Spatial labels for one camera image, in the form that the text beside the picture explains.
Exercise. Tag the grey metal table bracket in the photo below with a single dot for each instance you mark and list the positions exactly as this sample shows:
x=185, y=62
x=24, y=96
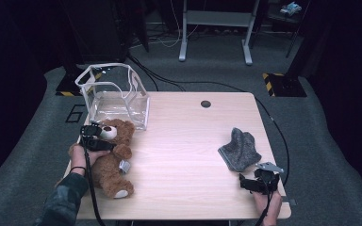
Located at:
x=292, y=202

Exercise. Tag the dark curtain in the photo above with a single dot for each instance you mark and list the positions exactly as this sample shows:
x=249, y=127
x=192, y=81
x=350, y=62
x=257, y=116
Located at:
x=9, y=78
x=352, y=94

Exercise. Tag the blue and white packet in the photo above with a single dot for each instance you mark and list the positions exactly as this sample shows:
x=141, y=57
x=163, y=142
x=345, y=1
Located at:
x=290, y=8

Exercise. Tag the person's left hand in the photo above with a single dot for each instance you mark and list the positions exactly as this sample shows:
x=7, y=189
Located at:
x=80, y=158

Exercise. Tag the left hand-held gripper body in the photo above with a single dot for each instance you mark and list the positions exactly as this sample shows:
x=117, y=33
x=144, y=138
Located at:
x=90, y=132

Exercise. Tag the black cabinet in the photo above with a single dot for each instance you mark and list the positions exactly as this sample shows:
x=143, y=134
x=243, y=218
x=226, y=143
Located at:
x=100, y=31

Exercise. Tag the black base yellow striped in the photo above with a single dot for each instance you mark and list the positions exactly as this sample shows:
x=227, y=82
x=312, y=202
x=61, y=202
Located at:
x=72, y=86
x=287, y=86

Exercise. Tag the person's right hand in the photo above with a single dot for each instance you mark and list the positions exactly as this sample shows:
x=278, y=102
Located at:
x=271, y=208

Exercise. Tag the brown teddy bear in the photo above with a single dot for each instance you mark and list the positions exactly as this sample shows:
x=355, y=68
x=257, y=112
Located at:
x=110, y=175

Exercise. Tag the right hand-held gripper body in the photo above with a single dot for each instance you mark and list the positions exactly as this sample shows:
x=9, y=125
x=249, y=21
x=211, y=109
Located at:
x=267, y=182

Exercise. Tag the white metal stand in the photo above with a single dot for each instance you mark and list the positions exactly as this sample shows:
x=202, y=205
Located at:
x=217, y=18

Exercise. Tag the clear plastic bag white trim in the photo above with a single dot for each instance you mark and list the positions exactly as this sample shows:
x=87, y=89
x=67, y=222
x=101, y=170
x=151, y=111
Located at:
x=119, y=106

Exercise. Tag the grey towel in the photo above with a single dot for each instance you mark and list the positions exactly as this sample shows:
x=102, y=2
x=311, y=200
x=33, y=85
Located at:
x=240, y=150

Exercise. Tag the black wristband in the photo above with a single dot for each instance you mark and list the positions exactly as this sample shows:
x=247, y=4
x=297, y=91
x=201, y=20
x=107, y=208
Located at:
x=77, y=168

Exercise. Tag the dark shelf cart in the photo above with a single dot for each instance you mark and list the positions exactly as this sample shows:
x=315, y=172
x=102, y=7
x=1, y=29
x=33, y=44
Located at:
x=276, y=19

